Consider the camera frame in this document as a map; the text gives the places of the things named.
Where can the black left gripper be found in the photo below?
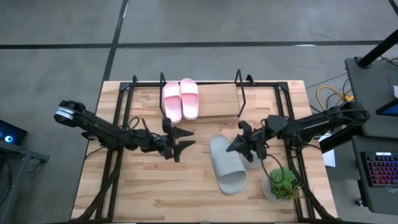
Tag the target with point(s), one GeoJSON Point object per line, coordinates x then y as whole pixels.
{"type": "Point", "coordinates": [163, 144]}

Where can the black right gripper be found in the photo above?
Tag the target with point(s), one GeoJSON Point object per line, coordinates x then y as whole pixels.
{"type": "Point", "coordinates": [258, 141]}

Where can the grey slide sandal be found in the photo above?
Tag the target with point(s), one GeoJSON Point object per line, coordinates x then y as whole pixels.
{"type": "Point", "coordinates": [256, 164]}
{"type": "Point", "coordinates": [227, 168]}

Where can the pink slide sandal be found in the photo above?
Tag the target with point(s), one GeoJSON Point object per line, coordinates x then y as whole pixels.
{"type": "Point", "coordinates": [172, 102]}
{"type": "Point", "coordinates": [189, 99]}

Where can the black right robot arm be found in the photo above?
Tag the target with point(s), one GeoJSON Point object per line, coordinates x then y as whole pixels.
{"type": "Point", "coordinates": [311, 127]}

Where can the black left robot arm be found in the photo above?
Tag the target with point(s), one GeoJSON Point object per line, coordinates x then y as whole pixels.
{"type": "Point", "coordinates": [102, 130]}

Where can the black-framed wooden shoe shelf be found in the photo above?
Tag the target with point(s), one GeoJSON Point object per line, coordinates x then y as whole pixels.
{"type": "Point", "coordinates": [217, 99]}

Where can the potted green succulent plant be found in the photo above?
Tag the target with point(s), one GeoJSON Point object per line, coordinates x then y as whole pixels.
{"type": "Point", "coordinates": [281, 183]}

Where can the white paper sheet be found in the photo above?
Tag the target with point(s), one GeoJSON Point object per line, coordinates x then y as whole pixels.
{"type": "Point", "coordinates": [329, 158]}

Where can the grey keyboard desk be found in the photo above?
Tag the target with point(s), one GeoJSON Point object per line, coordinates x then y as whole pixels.
{"type": "Point", "coordinates": [363, 199]}

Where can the grey equipment cart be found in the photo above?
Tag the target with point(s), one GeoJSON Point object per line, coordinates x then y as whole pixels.
{"type": "Point", "coordinates": [370, 93]}

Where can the backlit computer keyboard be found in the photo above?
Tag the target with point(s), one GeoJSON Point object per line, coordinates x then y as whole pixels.
{"type": "Point", "coordinates": [382, 169]}

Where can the tablet with blue screen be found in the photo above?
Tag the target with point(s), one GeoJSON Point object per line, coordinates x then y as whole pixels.
{"type": "Point", "coordinates": [390, 109]}

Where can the grey metal stand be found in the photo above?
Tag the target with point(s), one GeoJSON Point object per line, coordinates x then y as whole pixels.
{"type": "Point", "coordinates": [18, 152]}

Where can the black slanted pole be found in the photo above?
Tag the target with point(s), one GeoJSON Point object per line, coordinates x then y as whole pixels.
{"type": "Point", "coordinates": [376, 49]}

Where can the computer with blue light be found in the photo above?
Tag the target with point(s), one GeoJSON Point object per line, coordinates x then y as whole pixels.
{"type": "Point", "coordinates": [12, 133]}

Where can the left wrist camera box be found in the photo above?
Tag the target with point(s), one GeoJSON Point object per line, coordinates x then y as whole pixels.
{"type": "Point", "coordinates": [167, 124]}

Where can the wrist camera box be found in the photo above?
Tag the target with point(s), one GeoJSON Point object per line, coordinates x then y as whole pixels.
{"type": "Point", "coordinates": [245, 127]}
{"type": "Point", "coordinates": [167, 124]}

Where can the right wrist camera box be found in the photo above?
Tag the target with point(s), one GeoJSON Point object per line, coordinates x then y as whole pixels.
{"type": "Point", "coordinates": [245, 127]}

